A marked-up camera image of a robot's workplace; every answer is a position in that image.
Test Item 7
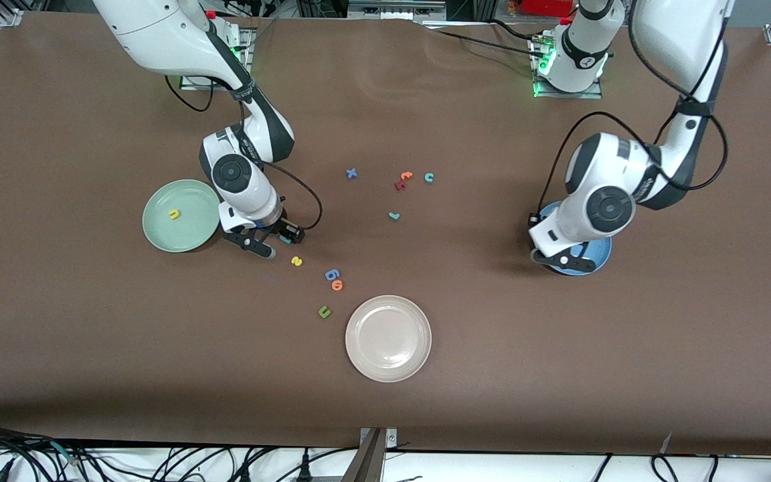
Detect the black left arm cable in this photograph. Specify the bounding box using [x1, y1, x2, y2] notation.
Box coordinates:
[539, 13, 730, 215]

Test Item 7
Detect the metal table edge bracket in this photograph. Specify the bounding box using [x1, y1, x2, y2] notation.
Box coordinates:
[342, 427, 400, 482]

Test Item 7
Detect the red background box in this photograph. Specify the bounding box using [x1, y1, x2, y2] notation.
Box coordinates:
[518, 0, 577, 17]

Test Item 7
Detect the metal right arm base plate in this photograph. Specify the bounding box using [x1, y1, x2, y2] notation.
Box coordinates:
[178, 27, 254, 92]

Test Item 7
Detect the grey background device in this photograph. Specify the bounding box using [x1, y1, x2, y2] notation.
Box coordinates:
[347, 0, 446, 21]

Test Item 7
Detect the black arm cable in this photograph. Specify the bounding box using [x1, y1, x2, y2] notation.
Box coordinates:
[163, 74, 324, 232]
[539, 13, 730, 215]

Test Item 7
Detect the blue plate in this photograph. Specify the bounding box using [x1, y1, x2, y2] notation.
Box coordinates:
[536, 201, 613, 276]

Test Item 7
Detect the beige plate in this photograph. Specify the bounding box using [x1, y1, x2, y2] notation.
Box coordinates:
[345, 295, 433, 383]

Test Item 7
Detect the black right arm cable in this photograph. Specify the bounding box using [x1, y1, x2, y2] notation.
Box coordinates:
[163, 74, 324, 232]

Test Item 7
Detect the green plate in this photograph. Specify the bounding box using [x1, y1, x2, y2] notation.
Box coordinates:
[143, 179, 222, 254]

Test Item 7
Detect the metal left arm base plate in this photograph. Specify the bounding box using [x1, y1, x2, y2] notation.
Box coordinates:
[531, 33, 604, 100]

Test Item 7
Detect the brown paper table cover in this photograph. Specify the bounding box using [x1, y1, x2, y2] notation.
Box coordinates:
[0, 13, 771, 456]

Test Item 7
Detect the black cable on table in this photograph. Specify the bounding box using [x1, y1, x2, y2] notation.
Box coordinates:
[419, 19, 547, 60]

